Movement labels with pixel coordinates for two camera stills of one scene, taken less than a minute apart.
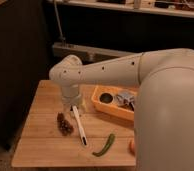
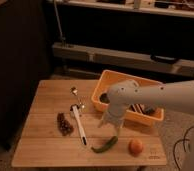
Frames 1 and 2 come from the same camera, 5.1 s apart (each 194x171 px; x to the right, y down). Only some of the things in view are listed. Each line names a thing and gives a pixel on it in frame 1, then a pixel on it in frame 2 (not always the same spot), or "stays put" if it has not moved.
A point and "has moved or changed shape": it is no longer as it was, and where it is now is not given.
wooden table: x=51 y=135 stays put
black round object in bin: x=106 y=98 stays put
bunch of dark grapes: x=63 y=125 stays put
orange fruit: x=132 y=146 stays put
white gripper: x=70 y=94 -> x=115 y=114
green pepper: x=107 y=146 has moved or changed shape
